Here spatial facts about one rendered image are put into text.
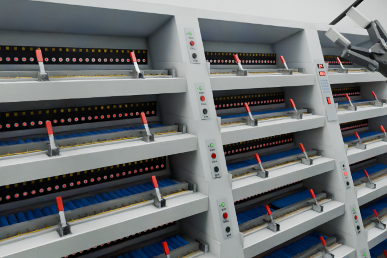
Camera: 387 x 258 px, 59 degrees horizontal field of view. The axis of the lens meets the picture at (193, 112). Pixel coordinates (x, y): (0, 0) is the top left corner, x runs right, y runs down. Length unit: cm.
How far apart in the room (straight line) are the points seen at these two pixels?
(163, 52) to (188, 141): 34
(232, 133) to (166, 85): 29
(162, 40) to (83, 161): 53
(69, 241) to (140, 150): 29
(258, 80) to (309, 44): 41
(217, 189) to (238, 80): 40
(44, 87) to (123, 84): 21
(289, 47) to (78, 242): 124
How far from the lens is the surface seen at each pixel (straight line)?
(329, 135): 159
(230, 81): 122
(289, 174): 135
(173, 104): 117
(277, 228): 131
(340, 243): 167
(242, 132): 120
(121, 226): 95
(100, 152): 92
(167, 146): 101
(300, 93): 165
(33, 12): 106
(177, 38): 114
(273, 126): 132
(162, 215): 100
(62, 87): 93
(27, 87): 91
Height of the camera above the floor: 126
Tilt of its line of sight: 7 degrees up
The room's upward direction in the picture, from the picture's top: 11 degrees counter-clockwise
